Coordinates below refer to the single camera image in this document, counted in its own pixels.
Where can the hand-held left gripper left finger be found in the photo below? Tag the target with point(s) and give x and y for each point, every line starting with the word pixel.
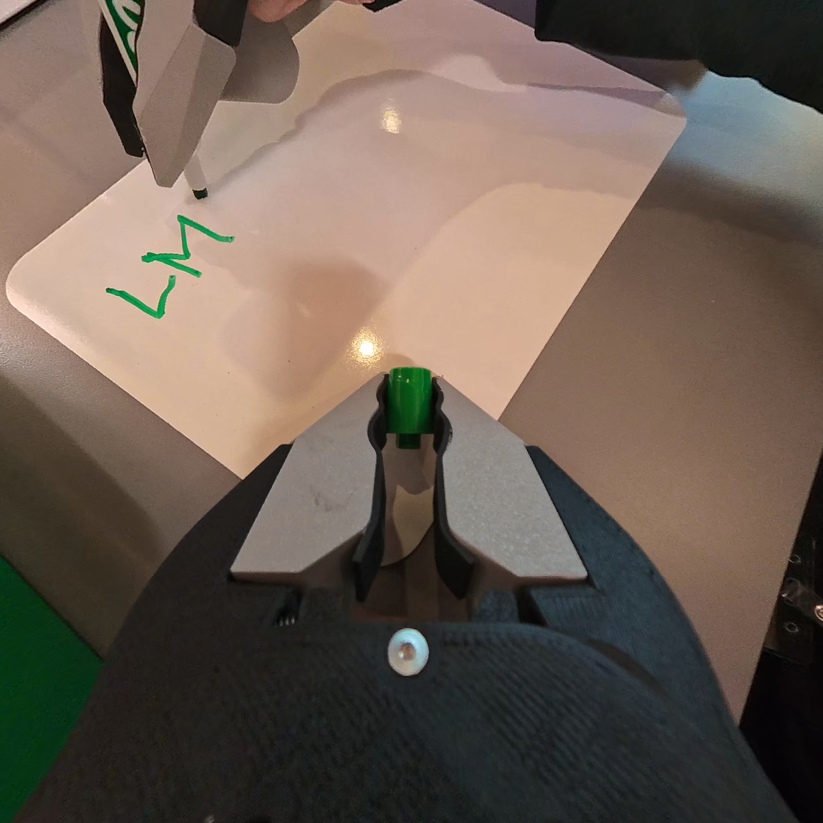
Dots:
pixel 302 508

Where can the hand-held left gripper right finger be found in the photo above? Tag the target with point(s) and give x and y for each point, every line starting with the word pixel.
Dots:
pixel 514 508

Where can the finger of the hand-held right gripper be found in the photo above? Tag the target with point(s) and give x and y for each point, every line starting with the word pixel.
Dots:
pixel 263 71
pixel 183 103

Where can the white dry-erase marker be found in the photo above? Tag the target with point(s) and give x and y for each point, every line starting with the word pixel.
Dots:
pixel 198 177

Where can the green marker cap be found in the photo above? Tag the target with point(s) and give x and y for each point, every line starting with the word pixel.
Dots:
pixel 408 402

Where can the white whiteboard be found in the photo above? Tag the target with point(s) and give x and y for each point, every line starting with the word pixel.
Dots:
pixel 418 225

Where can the person's right hand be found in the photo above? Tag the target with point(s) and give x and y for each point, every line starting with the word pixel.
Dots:
pixel 273 8

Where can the green plastic bin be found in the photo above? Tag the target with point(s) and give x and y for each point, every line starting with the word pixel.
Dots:
pixel 38 675

